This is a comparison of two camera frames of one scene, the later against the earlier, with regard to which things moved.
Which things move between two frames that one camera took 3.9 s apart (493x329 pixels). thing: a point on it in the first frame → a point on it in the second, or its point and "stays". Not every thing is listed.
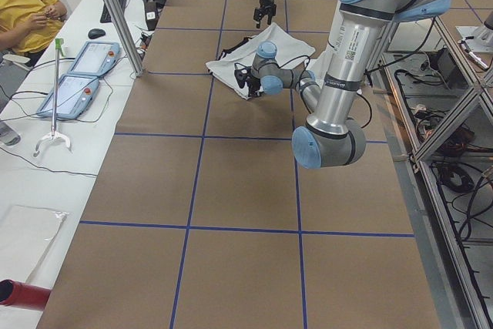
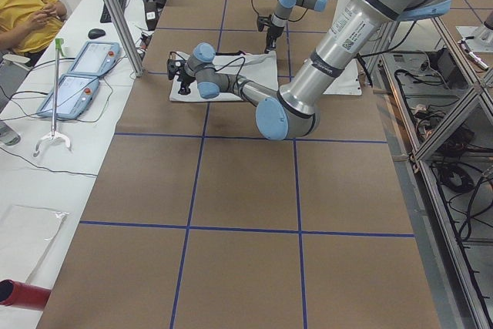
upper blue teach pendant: x=96 y=58 stays
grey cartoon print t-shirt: x=292 y=51 → x=259 y=67
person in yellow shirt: x=30 y=19 stays
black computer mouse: x=95 y=33 stays
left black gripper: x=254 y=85 → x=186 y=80
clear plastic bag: x=25 y=234 stays
